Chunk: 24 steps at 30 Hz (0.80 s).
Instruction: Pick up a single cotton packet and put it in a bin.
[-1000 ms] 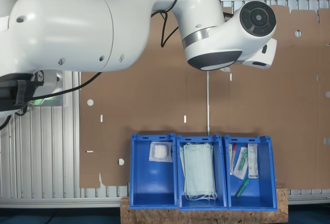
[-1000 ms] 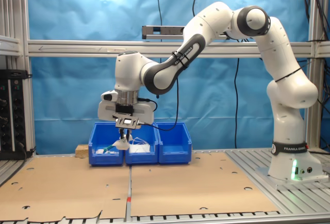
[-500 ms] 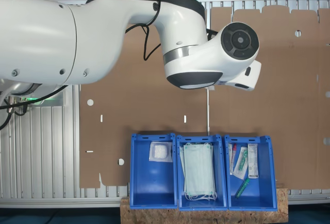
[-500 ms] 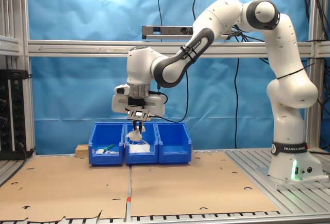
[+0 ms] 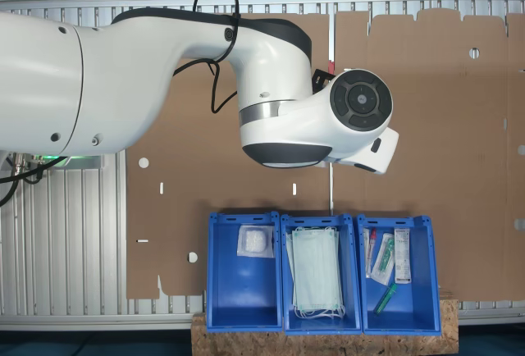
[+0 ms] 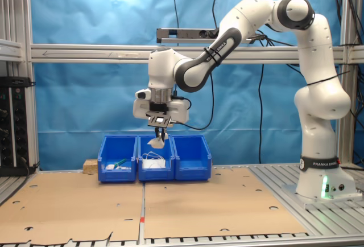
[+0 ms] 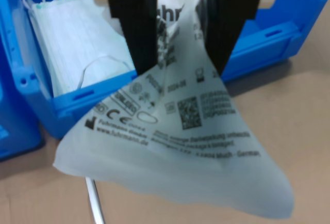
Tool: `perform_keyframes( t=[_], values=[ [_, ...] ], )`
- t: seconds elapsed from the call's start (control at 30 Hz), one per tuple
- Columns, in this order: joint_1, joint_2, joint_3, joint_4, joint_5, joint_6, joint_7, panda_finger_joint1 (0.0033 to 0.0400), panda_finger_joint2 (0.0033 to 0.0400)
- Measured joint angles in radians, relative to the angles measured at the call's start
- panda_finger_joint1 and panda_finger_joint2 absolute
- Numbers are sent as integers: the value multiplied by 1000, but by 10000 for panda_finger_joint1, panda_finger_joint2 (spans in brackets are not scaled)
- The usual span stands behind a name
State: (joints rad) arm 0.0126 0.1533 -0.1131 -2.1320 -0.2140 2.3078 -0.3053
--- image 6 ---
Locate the black gripper camera mount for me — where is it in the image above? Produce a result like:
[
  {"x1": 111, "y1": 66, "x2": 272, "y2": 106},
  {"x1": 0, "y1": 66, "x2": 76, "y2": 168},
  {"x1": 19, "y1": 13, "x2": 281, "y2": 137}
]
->
[{"x1": 145, "y1": 102, "x2": 175, "y2": 128}]

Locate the black flat box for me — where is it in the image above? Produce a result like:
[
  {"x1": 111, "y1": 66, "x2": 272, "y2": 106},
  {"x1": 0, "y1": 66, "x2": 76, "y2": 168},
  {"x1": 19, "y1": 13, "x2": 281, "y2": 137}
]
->
[{"x1": 0, "y1": 76, "x2": 32, "y2": 88}]

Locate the stack of white masks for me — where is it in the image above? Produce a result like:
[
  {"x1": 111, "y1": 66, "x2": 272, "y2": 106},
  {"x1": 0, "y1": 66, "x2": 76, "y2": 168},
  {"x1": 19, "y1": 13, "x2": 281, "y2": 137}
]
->
[{"x1": 141, "y1": 151, "x2": 167, "y2": 170}]

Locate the blue plastic bin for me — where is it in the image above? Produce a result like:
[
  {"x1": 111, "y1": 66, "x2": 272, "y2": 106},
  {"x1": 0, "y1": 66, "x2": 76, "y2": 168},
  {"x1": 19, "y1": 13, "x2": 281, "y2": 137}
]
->
[
  {"x1": 97, "y1": 135, "x2": 139, "y2": 184},
  {"x1": 137, "y1": 134, "x2": 176, "y2": 182},
  {"x1": 172, "y1": 135, "x2": 213, "y2": 182}
]

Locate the white printed gauze packet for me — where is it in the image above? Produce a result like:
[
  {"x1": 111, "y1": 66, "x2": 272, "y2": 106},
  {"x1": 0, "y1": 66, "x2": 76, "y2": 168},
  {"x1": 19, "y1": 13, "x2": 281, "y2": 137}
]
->
[{"x1": 147, "y1": 135, "x2": 166, "y2": 149}]

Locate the chipboard block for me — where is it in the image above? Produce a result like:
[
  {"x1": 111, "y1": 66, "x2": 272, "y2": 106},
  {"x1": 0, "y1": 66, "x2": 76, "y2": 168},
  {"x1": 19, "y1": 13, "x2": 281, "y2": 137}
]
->
[{"x1": 83, "y1": 159, "x2": 100, "y2": 174}]

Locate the black socket strip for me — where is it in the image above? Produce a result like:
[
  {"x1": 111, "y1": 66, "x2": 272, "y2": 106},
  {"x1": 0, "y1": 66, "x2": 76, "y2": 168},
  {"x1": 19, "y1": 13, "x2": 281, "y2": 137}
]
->
[
  {"x1": 13, "y1": 86, "x2": 31, "y2": 168},
  {"x1": 0, "y1": 86, "x2": 14, "y2": 168}
]

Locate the black hanging cable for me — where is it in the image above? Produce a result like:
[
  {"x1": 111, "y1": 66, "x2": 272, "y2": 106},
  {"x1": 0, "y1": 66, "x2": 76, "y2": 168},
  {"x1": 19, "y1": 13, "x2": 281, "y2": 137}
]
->
[
  {"x1": 212, "y1": 0, "x2": 219, "y2": 29},
  {"x1": 258, "y1": 63, "x2": 265, "y2": 164},
  {"x1": 172, "y1": 0, "x2": 180, "y2": 30}
]

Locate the aluminium frame post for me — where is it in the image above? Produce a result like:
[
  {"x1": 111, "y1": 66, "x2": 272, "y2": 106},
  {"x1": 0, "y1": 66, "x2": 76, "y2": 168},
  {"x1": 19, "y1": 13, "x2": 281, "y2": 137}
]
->
[
  {"x1": 0, "y1": 0, "x2": 39, "y2": 171},
  {"x1": 340, "y1": 0, "x2": 359, "y2": 164}
]

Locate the grey power strip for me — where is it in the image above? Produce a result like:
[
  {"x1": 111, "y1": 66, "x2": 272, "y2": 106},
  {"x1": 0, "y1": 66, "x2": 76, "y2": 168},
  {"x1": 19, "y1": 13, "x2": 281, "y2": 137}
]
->
[{"x1": 156, "y1": 27, "x2": 258, "y2": 45}]

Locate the horizontal aluminium beam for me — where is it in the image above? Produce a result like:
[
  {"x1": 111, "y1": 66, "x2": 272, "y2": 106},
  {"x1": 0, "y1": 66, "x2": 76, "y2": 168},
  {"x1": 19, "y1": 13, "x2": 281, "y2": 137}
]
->
[{"x1": 30, "y1": 44, "x2": 364, "y2": 64}]

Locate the black camera cable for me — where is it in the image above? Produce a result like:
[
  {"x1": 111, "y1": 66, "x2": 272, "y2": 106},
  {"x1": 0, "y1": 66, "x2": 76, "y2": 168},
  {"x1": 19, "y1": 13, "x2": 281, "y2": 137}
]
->
[{"x1": 169, "y1": 67, "x2": 214, "y2": 130}]

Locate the brown cardboard sheet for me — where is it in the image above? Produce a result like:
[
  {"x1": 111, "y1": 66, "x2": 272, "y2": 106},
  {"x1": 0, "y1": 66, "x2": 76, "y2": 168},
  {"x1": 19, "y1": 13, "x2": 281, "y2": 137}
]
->
[
  {"x1": 0, "y1": 172, "x2": 144, "y2": 246},
  {"x1": 143, "y1": 167, "x2": 309, "y2": 241}
]

